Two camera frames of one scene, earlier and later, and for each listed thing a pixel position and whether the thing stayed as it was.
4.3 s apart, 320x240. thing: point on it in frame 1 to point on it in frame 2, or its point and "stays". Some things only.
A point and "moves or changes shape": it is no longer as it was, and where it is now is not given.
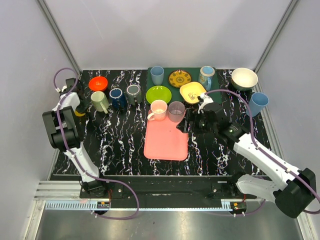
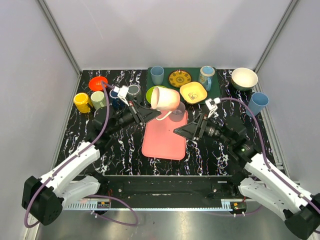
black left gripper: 81,107 to 136,114
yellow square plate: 190,91 stays
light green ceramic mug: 100,101 stays
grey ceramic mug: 134,94 stays
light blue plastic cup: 258,102 stays
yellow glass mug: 79,114 moves or changes shape
